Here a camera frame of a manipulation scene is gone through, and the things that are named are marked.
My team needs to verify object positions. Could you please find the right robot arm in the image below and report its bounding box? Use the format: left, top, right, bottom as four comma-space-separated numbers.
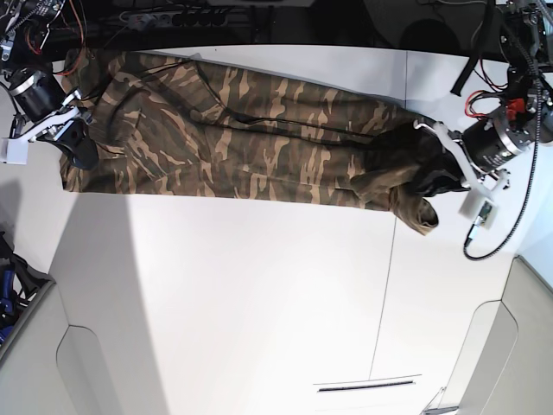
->
1, 1, 99, 170

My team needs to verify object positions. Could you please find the black power strip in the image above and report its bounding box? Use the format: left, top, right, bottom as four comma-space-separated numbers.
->
119, 10, 228, 31

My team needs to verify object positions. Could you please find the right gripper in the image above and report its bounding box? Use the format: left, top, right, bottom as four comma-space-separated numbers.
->
8, 68, 99, 169

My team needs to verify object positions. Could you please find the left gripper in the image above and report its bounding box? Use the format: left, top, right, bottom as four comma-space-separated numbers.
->
409, 107, 536, 197

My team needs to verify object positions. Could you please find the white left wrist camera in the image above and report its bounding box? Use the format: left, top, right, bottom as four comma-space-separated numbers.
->
459, 190, 499, 229

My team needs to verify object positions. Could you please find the black camera cable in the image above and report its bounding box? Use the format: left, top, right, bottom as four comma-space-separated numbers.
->
462, 124, 541, 260

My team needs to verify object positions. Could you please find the blue and black clutter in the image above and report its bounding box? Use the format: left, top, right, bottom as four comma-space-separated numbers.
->
1, 227, 54, 347

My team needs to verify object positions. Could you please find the camouflage T-shirt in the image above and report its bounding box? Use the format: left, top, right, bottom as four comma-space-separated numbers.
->
60, 49, 439, 234

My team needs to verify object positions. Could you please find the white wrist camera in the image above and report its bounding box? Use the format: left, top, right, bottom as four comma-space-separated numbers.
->
459, 190, 499, 229
0, 138, 29, 165

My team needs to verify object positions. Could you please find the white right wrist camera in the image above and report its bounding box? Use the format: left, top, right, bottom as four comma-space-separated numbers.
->
0, 138, 29, 165

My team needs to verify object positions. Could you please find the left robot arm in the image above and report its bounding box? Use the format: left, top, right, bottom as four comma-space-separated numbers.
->
411, 1, 552, 196

